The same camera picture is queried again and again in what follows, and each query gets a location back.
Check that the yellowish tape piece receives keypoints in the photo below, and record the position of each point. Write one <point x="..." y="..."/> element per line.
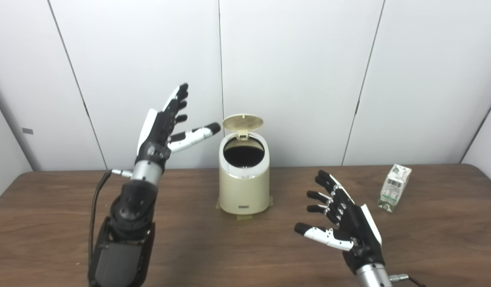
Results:
<point x="244" y="217"/>

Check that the cream-colored bin body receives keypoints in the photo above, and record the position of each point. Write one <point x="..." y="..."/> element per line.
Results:
<point x="244" y="191"/>

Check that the round cream bin lid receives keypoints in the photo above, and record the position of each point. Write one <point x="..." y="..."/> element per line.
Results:
<point x="243" y="122"/>

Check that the grey wall tape mark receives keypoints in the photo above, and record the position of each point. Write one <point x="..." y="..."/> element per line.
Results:
<point x="28" y="130"/>

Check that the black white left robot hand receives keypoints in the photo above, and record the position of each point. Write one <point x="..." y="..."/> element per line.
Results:
<point x="158" y="131"/>

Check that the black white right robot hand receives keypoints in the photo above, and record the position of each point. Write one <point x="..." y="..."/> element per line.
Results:
<point x="357" y="231"/>

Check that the small white green milk carton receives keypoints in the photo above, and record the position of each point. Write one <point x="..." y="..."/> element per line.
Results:
<point x="393" y="188"/>

